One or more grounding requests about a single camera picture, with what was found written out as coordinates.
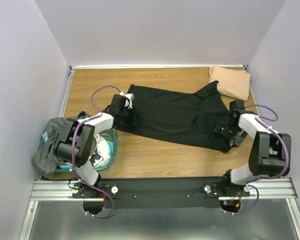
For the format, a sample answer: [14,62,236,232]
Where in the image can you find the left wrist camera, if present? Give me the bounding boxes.
[124,93,135,109]

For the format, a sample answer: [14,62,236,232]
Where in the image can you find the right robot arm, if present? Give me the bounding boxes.
[211,100,292,196]

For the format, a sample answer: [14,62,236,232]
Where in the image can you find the grey t shirt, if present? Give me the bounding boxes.
[31,111,91,180]

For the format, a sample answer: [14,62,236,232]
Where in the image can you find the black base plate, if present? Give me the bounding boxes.
[72,176,251,210]

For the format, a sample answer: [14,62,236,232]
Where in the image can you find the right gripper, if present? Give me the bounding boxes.
[213,115,248,148]

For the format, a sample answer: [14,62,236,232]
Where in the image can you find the aluminium rail frame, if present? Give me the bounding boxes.
[19,65,300,240]

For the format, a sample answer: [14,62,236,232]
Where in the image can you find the white clothes in basket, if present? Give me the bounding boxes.
[89,134,111,168]

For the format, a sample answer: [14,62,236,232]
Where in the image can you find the teal plastic basket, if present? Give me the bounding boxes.
[31,117,118,178]

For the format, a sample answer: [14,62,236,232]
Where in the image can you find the black t shirt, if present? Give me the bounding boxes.
[118,81,231,153]

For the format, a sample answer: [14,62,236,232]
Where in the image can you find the folded beige t shirt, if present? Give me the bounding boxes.
[208,65,251,101]

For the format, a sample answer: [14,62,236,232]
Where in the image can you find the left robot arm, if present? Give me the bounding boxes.
[53,92,136,198]

